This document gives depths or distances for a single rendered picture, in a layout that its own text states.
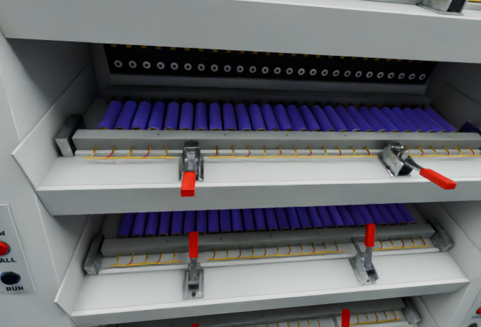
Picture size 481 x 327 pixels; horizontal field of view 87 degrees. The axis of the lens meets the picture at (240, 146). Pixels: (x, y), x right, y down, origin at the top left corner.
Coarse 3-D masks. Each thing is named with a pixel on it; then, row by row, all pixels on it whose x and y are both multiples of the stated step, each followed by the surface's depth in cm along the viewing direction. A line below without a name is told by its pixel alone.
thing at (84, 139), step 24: (96, 144) 30; (120, 144) 31; (144, 144) 31; (168, 144) 31; (216, 144) 32; (240, 144) 33; (264, 144) 33; (288, 144) 34; (312, 144) 34; (336, 144) 34; (360, 144) 35; (408, 144) 36; (432, 144) 37; (456, 144) 37; (480, 144) 38
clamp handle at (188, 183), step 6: (192, 156) 28; (186, 162) 28; (192, 162) 28; (186, 168) 27; (192, 168) 27; (186, 174) 25; (192, 174) 25; (186, 180) 24; (192, 180) 24; (186, 186) 23; (192, 186) 23; (180, 192) 22; (186, 192) 22; (192, 192) 23
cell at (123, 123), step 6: (126, 102) 37; (132, 102) 37; (126, 108) 36; (132, 108) 36; (120, 114) 35; (126, 114) 34; (132, 114) 36; (120, 120) 33; (126, 120) 34; (132, 120) 35; (120, 126) 32; (126, 126) 33
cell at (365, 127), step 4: (348, 108) 42; (352, 108) 42; (348, 112) 42; (352, 112) 41; (356, 112) 41; (352, 116) 41; (356, 116) 40; (360, 116) 40; (356, 120) 39; (360, 120) 39; (364, 120) 39; (356, 124) 39; (360, 124) 39; (364, 124) 38; (368, 124) 38; (360, 128) 38; (364, 128) 38; (368, 128) 37; (372, 128) 38
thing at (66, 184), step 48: (48, 144) 28; (48, 192) 27; (96, 192) 28; (144, 192) 28; (240, 192) 30; (288, 192) 31; (336, 192) 32; (384, 192) 33; (432, 192) 35; (480, 192) 36
